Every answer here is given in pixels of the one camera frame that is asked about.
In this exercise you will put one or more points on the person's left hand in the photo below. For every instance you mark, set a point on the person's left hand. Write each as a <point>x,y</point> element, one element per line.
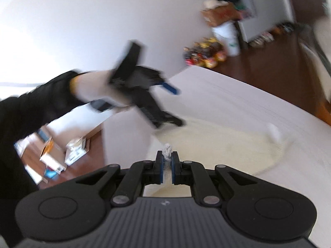
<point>95,85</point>

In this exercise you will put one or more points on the cream towel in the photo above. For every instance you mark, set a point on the cream towel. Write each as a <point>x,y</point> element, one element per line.
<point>219,147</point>

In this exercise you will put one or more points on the row of shoes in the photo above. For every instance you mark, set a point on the row of shoes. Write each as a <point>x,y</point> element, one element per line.
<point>266,36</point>

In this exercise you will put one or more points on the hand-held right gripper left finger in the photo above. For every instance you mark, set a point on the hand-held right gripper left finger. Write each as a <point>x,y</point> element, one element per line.
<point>160,171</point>

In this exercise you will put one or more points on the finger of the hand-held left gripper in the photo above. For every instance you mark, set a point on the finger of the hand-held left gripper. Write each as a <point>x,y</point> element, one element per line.
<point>170,88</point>
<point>155,111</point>

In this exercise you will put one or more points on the white cabinet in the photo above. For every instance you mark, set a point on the white cabinet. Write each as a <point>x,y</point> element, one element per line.
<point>266,10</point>

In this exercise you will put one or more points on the cream sofa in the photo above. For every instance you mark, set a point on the cream sofa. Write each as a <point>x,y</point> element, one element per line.
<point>320,46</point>

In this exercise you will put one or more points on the brown cardboard box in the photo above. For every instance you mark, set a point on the brown cardboard box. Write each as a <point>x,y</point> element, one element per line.
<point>219,12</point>

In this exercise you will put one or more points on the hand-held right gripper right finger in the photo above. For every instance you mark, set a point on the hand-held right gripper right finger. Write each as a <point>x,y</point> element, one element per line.
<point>174,171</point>

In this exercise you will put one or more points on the orange blue carton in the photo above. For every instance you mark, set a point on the orange blue carton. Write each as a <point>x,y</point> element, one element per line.
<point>47,148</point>

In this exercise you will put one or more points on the white open carton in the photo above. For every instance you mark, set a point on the white open carton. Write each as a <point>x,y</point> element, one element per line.
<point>75,149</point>

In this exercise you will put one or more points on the white plastic bucket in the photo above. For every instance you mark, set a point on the white plastic bucket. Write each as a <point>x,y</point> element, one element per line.
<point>227,38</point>

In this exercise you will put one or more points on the person's left forearm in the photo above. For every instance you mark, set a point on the person's left forearm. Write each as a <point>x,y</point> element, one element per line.
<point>38,100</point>

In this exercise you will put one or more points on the pile of colourful cloths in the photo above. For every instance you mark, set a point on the pile of colourful cloths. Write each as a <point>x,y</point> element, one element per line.
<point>243,10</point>

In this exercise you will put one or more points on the beige sun hat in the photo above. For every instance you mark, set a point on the beige sun hat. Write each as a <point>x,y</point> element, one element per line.
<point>210,4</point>

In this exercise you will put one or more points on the pile of snack packets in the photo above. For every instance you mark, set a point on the pile of snack packets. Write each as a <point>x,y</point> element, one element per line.
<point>204,53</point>

